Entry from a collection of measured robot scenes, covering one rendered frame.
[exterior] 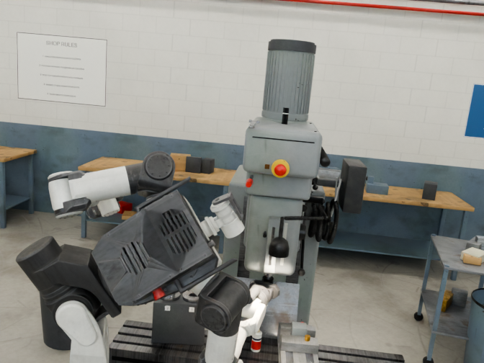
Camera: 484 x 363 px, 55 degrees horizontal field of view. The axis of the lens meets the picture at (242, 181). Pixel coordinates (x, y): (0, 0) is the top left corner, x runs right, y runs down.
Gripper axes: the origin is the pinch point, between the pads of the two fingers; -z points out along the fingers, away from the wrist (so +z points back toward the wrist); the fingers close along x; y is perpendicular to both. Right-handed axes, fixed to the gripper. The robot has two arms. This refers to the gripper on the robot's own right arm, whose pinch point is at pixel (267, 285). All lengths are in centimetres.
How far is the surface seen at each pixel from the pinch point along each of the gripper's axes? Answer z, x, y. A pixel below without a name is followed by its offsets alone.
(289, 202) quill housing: 7.5, -6.8, -38.1
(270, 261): 12.5, -3.4, -15.4
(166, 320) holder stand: 13.8, 38.0, 19.7
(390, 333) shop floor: -224, -57, 122
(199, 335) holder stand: 8.3, 24.6, 25.4
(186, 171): -328, 199, 32
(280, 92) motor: -14, 7, -77
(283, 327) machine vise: -4.7, -7.7, 19.2
